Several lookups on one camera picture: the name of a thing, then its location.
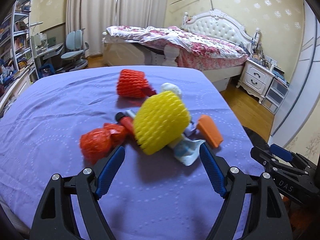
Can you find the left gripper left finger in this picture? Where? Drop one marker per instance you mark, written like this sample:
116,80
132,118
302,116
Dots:
54,217

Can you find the white nightstand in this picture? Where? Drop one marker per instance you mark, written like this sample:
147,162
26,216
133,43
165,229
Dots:
255,79

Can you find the orange paper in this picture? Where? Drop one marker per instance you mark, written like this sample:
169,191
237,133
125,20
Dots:
209,130

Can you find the floral pink quilt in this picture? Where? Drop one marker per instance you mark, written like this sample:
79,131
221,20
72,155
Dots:
197,51

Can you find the white sliding wardrobe door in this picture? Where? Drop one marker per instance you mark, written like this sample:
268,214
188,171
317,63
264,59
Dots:
303,92

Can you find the red foam fruit net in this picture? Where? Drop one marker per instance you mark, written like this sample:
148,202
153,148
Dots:
133,84

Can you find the plastic drawer unit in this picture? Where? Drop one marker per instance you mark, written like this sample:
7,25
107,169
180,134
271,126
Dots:
275,95

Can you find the red tube with black cap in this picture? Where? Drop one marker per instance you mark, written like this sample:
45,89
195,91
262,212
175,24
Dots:
125,121

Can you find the yellow foam fruit net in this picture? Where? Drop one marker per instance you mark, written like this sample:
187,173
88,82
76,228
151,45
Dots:
161,119

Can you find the light blue desk chair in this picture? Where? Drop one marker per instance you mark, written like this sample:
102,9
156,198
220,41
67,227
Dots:
75,55

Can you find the white blue wrapper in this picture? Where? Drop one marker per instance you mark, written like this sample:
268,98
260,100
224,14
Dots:
186,150

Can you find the beige curtains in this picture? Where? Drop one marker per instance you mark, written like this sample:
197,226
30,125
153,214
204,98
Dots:
94,16

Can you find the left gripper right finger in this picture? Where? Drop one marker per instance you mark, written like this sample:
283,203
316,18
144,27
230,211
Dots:
267,216

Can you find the white bookshelf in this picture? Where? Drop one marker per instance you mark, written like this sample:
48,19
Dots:
15,39

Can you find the red plastic bag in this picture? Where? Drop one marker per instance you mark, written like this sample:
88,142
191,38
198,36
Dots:
99,142

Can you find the white bed with tufted headboard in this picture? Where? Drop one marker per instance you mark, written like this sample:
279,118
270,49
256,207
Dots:
214,23

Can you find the grey desk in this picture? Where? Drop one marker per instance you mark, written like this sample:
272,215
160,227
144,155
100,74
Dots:
48,53

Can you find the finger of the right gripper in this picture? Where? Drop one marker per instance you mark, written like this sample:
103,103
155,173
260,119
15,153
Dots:
282,153
262,157

